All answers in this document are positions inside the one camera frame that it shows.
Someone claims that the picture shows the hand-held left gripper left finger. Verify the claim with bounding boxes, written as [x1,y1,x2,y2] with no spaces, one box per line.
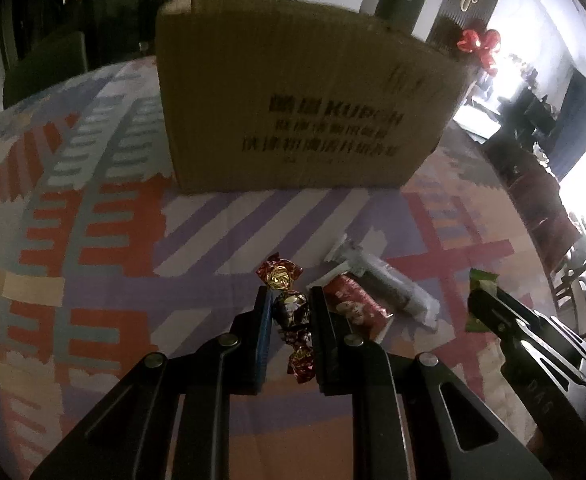
[28,285,274,480]

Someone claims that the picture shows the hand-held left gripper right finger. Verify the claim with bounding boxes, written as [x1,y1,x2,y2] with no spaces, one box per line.
[307,286,554,480]

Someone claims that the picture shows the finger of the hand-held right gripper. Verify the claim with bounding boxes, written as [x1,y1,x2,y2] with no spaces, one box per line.
[490,287,586,365]
[467,292,586,387]

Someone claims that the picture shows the green snack packet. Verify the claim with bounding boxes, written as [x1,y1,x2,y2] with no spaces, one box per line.
[463,268,501,333]

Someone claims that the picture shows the red foil candy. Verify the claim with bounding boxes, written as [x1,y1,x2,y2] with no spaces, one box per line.
[255,255,319,385]

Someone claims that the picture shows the brown cardboard box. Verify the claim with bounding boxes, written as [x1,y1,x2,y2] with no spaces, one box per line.
[154,0,474,195]

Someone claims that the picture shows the red snack packet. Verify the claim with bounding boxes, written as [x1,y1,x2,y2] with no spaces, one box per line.
[305,270,395,345]

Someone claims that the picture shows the wooden chair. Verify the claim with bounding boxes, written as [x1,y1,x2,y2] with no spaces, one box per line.
[548,247,586,333]

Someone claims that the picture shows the long white snack packet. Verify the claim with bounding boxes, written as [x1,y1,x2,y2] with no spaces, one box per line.
[325,234,440,332]

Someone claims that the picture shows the red chair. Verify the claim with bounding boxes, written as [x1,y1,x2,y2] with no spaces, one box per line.
[483,132,581,273]

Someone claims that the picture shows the white counter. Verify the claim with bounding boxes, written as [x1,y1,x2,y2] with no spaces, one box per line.
[453,102,504,143]

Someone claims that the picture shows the red balloons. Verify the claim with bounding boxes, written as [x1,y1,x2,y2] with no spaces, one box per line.
[457,27,501,76]

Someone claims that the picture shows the dark dining chair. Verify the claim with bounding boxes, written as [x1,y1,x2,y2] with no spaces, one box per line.
[3,30,88,108]

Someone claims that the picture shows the dark glass cabinet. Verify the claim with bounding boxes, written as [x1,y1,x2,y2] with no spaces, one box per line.
[3,0,246,66]

